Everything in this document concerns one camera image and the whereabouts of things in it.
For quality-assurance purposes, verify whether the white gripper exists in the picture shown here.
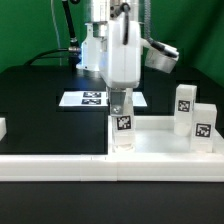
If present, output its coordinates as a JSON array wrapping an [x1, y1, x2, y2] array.
[[100, 20, 141, 117]]

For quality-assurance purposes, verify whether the white square tabletop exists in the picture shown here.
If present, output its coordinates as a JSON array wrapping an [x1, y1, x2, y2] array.
[[108, 116, 224, 158]]

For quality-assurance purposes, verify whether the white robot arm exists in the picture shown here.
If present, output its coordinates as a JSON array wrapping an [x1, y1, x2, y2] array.
[[77, 0, 143, 116]]

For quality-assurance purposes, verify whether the white fiducial marker sheet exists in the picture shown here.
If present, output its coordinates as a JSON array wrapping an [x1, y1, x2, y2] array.
[[59, 91, 147, 107]]

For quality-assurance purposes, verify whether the white obstacle left bar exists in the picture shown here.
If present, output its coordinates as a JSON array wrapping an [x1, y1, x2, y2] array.
[[0, 118, 7, 141]]

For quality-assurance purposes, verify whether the white obstacle bar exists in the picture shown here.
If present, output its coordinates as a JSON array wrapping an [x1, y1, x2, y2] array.
[[0, 154, 224, 182], [0, 118, 7, 141]]

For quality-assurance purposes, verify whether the white obstacle front bar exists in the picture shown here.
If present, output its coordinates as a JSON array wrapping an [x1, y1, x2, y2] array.
[[0, 154, 224, 182]]

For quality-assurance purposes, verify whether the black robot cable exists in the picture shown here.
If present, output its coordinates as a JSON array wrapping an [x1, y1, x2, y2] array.
[[23, 0, 82, 67]]

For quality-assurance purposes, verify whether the grey thin cable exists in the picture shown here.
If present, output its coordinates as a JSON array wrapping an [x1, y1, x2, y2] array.
[[50, 0, 64, 67]]

